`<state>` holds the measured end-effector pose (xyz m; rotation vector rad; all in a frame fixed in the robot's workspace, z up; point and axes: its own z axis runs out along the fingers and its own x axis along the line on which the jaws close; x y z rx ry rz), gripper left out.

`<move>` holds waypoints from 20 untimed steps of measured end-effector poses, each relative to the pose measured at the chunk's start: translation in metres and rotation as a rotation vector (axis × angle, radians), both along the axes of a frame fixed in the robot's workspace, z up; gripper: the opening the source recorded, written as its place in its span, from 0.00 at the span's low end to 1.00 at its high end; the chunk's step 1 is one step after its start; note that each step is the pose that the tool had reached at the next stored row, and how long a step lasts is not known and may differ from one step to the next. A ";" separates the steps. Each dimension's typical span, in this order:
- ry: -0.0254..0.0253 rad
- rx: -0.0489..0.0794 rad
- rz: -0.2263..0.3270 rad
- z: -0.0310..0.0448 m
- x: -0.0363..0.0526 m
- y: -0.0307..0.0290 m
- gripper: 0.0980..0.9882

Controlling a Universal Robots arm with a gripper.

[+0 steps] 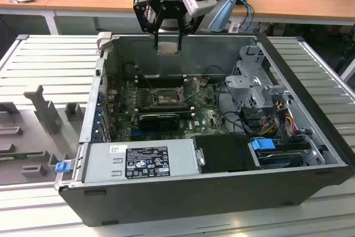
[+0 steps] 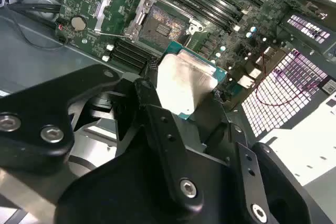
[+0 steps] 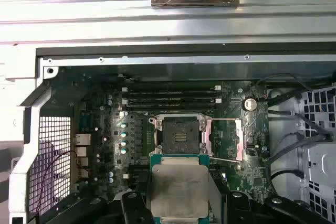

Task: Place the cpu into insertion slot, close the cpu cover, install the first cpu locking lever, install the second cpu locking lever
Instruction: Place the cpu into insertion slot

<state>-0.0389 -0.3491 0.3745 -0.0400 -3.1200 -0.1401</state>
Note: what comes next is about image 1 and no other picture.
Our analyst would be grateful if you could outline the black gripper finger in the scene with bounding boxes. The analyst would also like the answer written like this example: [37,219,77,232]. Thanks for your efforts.
[133,0,164,52]
[176,14,205,51]

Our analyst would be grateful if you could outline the silver CPU plate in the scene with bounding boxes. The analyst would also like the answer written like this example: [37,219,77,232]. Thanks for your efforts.
[156,42,180,56]

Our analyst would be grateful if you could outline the metal socket cover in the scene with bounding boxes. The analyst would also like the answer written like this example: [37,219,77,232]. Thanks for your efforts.
[179,77,201,102]

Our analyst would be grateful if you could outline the black RAM slot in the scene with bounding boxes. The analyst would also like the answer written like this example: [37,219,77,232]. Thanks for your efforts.
[136,103,190,109]
[136,108,195,114]
[137,80,186,88]
[137,74,186,82]

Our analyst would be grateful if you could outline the CPU socket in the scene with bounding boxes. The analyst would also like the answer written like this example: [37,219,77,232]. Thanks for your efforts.
[151,88,185,107]

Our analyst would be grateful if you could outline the grey metal drive cage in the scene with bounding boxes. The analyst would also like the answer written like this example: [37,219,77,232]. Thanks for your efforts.
[224,44,295,110]

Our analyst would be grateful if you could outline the green motherboard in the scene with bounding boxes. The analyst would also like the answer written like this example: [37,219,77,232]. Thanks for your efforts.
[110,77,231,142]

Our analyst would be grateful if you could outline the black graphics card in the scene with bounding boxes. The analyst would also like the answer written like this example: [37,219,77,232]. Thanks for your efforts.
[138,113,180,132]

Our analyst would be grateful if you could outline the black plastic air shroud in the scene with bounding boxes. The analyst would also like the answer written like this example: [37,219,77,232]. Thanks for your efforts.
[191,133,262,174]

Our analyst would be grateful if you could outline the hard disk in blue carrier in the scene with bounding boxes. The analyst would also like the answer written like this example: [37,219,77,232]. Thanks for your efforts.
[250,138,309,170]

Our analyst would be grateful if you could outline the silver power supply unit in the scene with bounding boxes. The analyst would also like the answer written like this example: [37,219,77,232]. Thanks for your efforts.
[82,139,201,184]

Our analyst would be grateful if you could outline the grey parts rack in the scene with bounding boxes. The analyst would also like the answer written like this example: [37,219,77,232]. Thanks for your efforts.
[0,84,92,187]

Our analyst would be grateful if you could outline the blue case latch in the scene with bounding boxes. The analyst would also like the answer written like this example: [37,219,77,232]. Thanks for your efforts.
[54,162,70,174]

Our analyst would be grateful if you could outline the black open PC case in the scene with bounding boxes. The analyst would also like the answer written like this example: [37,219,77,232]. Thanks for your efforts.
[57,32,351,228]

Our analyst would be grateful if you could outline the green RAM stick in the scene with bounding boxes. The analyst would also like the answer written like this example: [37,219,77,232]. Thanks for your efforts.
[0,152,45,160]

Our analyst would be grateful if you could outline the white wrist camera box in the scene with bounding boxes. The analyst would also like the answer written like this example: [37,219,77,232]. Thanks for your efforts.
[181,0,217,17]

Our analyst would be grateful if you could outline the grey case handle bracket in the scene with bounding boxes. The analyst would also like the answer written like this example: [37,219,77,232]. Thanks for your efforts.
[97,32,114,48]

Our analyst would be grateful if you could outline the blue cables behind case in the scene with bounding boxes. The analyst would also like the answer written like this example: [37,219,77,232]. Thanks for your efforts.
[235,0,255,32]

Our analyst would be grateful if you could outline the black looped wire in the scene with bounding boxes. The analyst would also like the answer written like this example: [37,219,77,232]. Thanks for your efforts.
[217,80,252,138]

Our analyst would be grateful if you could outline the red yellow wire bundle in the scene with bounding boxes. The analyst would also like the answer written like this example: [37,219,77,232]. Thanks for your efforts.
[260,111,295,135]

